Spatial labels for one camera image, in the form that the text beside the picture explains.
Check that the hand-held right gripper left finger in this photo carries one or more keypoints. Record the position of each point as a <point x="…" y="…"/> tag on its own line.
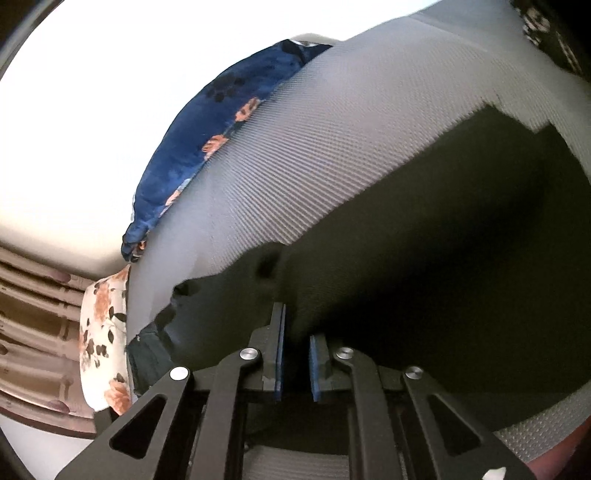
<point x="278" y="355"/>

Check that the red cloth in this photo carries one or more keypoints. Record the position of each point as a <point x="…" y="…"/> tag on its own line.
<point x="554" y="457"/>

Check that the brown striped curtain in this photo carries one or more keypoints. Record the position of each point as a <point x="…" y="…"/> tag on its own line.
<point x="37" y="323"/>

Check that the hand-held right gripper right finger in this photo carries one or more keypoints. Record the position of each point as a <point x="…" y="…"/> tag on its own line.
<point x="316" y="364"/>

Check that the black pants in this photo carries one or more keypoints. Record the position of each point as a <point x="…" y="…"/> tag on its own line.
<point x="438" y="254"/>

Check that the white floral cloth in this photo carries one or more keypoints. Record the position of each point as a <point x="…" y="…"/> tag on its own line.
<point x="104" y="332"/>

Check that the grey textured mat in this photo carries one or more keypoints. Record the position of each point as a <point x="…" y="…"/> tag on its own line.
<point x="323" y="161"/>

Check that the dark floral cloth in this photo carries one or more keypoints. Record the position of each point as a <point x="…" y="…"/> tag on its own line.
<point x="549" y="27"/>

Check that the blue floral blanket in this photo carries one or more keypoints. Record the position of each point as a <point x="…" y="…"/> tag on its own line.
<point x="203" y="152"/>

